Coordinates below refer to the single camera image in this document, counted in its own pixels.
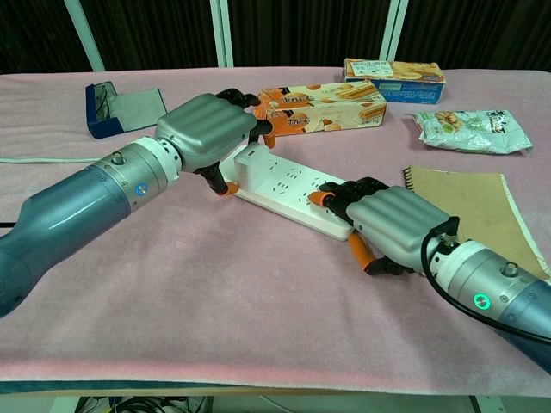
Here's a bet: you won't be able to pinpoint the blue open glasses case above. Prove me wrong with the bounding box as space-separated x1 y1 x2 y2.
84 81 169 140

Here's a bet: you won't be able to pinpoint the left grey five-finger robot hand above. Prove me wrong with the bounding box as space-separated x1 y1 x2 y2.
153 88 277 199

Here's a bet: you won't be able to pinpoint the white power strip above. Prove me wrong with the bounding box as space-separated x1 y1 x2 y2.
221 144 356 242

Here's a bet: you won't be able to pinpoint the green white snack bag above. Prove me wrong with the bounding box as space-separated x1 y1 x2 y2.
406 109 535 157

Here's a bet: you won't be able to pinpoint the right grey five-finger robot hand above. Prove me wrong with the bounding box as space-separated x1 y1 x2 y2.
307 176 460 276

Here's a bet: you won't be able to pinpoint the white partition frame post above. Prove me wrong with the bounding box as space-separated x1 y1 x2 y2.
64 0 107 72
378 0 411 61
209 0 234 69

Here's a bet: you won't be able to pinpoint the white charger plug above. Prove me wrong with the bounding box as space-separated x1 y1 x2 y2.
233 144 272 190

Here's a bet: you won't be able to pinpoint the orange egg roll box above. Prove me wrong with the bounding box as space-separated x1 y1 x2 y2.
251 81 388 138

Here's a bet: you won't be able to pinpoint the brown spiral notebook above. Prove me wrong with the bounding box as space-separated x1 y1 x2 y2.
402 165 551 279

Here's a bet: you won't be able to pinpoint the blue and orange cookie box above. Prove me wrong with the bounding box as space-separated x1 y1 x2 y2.
343 58 447 106

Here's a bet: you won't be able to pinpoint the thin-framed eyeglasses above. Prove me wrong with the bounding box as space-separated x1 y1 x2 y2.
96 84 115 120

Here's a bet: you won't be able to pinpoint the pink table cloth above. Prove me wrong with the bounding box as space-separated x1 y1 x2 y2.
0 66 551 397

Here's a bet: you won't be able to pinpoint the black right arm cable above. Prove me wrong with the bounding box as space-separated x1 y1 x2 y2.
420 217 551 342

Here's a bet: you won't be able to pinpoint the black floor cable bundle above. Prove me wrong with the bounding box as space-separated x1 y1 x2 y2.
77 395 213 413

